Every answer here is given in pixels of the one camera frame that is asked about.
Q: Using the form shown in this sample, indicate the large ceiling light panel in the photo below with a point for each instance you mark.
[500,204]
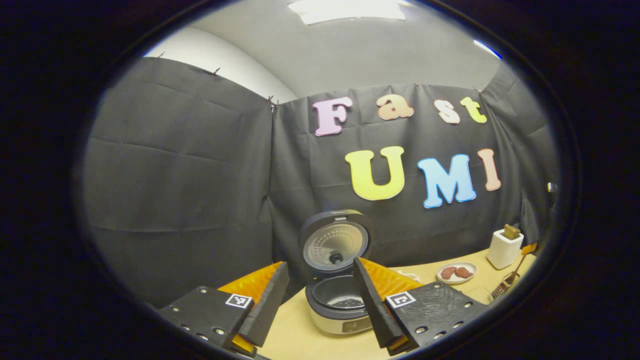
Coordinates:
[345,10]

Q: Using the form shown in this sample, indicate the small glass rice container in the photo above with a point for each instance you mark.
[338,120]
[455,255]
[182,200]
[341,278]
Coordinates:
[502,290]

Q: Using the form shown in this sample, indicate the black silver rice cooker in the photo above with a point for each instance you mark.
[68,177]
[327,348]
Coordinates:
[332,245]

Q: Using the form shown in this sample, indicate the red meat piece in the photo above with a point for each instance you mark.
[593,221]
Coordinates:
[463,272]
[448,273]

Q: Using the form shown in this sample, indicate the white chopstick holder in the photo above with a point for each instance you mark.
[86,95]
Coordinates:
[502,250]

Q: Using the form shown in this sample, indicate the white rice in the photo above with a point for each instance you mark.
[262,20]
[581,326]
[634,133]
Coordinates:
[347,303]

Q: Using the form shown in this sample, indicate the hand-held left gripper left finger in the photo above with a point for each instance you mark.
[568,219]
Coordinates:
[270,305]

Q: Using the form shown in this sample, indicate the small ceiling light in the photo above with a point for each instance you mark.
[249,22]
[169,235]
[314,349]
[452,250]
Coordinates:
[487,49]

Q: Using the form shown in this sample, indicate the white divided seasoning dish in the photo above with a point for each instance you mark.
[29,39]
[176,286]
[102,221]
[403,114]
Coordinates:
[411,275]

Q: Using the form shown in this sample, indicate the black backdrop cloth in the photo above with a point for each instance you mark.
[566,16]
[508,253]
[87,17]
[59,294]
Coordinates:
[175,175]

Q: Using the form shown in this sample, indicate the white round plate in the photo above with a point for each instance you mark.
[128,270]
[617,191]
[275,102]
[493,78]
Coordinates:
[470,280]

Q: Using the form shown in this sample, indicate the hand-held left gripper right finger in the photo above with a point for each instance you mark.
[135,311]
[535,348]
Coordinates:
[375,305]

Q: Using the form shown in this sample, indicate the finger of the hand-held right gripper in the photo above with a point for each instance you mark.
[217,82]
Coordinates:
[529,248]

